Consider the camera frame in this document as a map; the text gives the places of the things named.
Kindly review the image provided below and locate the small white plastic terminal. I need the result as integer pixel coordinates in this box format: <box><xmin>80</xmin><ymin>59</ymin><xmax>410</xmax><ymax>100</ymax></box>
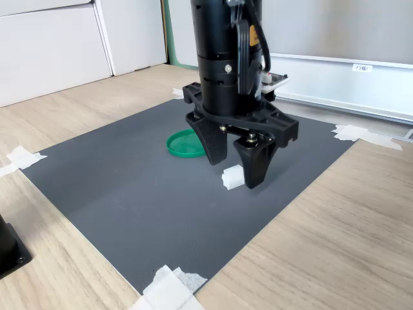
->
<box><xmin>221</xmin><ymin>164</ymin><xmax>245</xmax><ymax>191</ymax></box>

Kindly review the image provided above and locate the round green lid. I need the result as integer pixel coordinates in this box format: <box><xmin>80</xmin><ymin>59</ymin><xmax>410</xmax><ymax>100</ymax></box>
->
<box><xmin>166</xmin><ymin>129</ymin><xmax>207</xmax><ymax>159</ymax></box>

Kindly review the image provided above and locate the dark grey mat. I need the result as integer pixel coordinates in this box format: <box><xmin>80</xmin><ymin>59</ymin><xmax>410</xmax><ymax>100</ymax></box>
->
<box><xmin>21</xmin><ymin>98</ymin><xmax>361</xmax><ymax>295</ymax></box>

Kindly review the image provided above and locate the grey partition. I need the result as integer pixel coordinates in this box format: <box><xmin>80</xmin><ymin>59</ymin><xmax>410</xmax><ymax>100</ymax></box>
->
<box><xmin>167</xmin><ymin>0</ymin><xmax>413</xmax><ymax>67</ymax></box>

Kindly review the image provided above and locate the green panel strip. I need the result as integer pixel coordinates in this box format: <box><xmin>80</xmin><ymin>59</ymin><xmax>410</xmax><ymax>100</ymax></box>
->
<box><xmin>161</xmin><ymin>0</ymin><xmax>198</xmax><ymax>68</ymax></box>

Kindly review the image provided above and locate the white partition panel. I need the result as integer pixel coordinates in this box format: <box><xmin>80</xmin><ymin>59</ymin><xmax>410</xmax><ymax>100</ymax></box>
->
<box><xmin>0</xmin><ymin>0</ymin><xmax>114</xmax><ymax>108</ymax></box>
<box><xmin>93</xmin><ymin>0</ymin><xmax>168</xmax><ymax>77</ymax></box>

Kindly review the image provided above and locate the white camera box circuit board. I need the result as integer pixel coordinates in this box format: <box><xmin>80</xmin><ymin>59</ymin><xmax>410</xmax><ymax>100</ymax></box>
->
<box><xmin>257</xmin><ymin>71</ymin><xmax>290</xmax><ymax>98</ymax></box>

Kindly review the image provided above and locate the white cable duct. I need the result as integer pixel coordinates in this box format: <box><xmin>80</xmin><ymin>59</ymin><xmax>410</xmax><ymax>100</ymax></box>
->
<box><xmin>269</xmin><ymin>53</ymin><xmax>413</xmax><ymax>143</ymax></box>

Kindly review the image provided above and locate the black looped cable bundle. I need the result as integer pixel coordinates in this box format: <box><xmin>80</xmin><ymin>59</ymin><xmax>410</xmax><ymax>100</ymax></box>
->
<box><xmin>230</xmin><ymin>0</ymin><xmax>261</xmax><ymax>98</ymax></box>

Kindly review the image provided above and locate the black round cable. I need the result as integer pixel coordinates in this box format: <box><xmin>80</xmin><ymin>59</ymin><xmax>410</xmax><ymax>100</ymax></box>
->
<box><xmin>245</xmin><ymin>0</ymin><xmax>272</xmax><ymax>74</ymax></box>

